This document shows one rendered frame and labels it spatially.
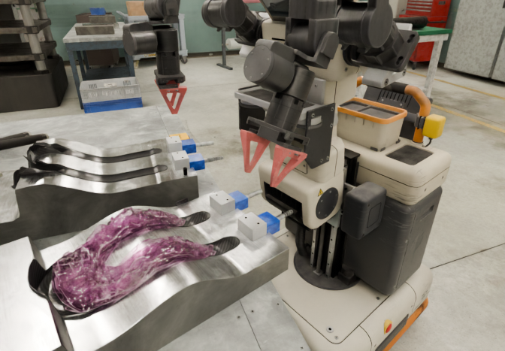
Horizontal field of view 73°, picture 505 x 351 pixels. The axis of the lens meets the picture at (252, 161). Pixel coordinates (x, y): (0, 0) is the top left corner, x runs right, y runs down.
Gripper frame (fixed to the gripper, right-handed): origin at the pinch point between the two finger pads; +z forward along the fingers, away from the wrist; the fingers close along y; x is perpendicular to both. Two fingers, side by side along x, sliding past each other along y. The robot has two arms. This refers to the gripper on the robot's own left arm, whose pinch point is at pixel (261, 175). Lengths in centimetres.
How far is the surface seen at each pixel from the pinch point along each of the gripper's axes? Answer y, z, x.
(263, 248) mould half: 2.8, 13.4, 4.7
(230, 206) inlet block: -10.8, 11.0, 6.3
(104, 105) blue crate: -333, 41, 103
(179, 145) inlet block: -38.7, 5.7, 8.2
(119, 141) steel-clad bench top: -78, 17, 10
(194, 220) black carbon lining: -13.9, 16.0, 0.5
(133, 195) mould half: -29.2, 17.5, -6.2
